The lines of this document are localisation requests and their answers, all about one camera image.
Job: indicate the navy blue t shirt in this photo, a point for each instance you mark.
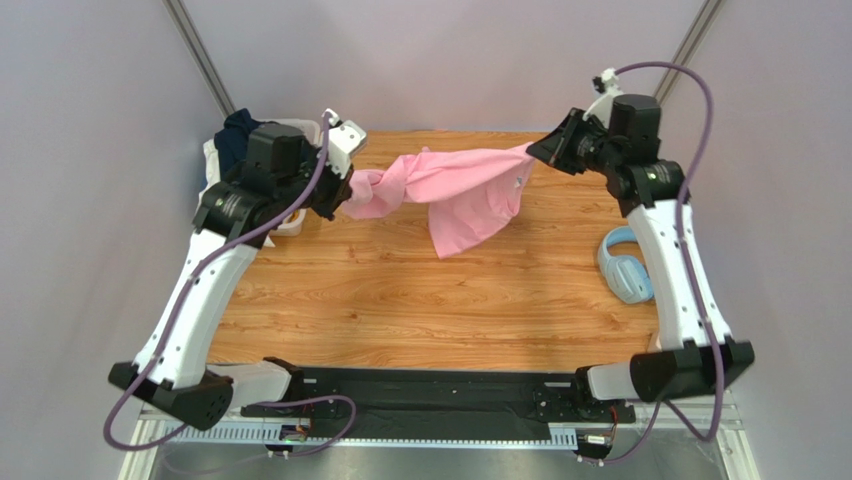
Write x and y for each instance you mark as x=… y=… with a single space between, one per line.
x=231 y=142

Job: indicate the right aluminium corner post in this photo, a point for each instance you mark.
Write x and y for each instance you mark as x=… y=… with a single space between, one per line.
x=690 y=44

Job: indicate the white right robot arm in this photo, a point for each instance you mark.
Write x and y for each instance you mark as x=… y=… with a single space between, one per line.
x=698 y=355

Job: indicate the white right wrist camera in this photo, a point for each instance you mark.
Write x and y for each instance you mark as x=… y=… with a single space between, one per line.
x=607 y=87

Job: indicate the aluminium frame rail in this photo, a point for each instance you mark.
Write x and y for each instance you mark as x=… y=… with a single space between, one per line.
x=662 y=443

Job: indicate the pink t shirt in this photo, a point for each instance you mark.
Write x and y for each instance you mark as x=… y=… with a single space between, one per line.
x=470 y=194

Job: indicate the aluminium corner post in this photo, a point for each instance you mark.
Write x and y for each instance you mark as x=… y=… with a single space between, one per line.
x=690 y=44
x=187 y=29

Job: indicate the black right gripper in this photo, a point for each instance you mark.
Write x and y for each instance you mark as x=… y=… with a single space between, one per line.
x=564 y=143

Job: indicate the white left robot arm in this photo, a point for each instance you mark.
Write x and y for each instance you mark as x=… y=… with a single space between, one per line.
x=171 y=372

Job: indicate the white plastic laundry basket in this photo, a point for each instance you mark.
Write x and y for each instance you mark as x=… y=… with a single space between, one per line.
x=226 y=212

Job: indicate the light blue headphones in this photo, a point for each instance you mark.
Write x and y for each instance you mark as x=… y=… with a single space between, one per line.
x=626 y=277

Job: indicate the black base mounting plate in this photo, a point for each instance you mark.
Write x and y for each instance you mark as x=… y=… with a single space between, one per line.
x=400 y=404

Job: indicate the left aluminium corner post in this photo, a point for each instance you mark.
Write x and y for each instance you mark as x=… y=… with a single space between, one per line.
x=187 y=29

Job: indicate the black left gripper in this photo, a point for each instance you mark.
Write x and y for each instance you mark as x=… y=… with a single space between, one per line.
x=341 y=192

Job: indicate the white t shirt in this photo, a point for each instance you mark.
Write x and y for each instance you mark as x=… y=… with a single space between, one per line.
x=215 y=167

